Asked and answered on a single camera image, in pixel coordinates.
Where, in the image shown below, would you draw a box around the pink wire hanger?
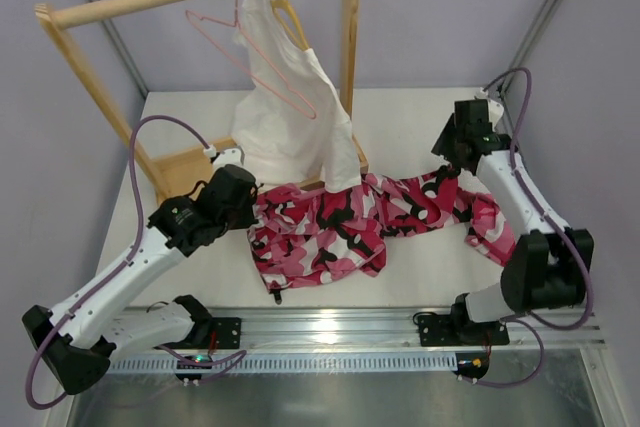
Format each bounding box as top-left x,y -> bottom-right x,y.
184,0 -> 318,120

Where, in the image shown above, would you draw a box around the slotted cable duct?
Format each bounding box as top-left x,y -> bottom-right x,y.
108,351 -> 458,375

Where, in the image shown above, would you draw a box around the white t-shirt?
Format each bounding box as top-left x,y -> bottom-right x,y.
231,0 -> 360,192

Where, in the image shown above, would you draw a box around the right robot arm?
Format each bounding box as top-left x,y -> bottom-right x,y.
432,98 -> 594,345

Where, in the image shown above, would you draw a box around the aluminium mounting rail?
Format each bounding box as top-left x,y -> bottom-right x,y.
209,307 -> 605,352

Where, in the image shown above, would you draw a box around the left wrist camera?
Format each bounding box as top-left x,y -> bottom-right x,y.
210,146 -> 245,170

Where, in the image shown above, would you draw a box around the wooden clothes rack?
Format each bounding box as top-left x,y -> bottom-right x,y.
34,0 -> 359,144

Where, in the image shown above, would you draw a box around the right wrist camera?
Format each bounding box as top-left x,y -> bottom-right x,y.
474,89 -> 504,126

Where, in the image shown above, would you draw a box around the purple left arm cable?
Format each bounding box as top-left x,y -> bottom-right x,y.
24,115 -> 217,411

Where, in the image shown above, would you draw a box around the pink camouflage trousers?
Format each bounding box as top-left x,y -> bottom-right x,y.
247,166 -> 516,300

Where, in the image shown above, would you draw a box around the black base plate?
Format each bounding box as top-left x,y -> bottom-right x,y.
207,317 -> 242,352
412,312 -> 510,347

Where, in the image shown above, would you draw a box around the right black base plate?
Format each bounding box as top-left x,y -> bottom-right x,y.
412,312 -> 510,347

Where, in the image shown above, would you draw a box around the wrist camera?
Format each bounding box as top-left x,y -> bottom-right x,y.
474,89 -> 504,126
210,146 -> 245,170

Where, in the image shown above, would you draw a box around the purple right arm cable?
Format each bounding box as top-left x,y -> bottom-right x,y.
469,66 -> 596,391

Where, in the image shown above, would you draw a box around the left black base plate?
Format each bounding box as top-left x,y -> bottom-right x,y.
207,317 -> 242,352

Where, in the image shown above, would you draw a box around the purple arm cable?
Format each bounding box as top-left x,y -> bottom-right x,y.
469,66 -> 596,391
24,115 -> 217,411

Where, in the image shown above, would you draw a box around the wooden hanger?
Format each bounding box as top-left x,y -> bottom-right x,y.
270,0 -> 310,51

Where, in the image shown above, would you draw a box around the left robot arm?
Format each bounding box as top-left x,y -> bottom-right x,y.
22,164 -> 257,395

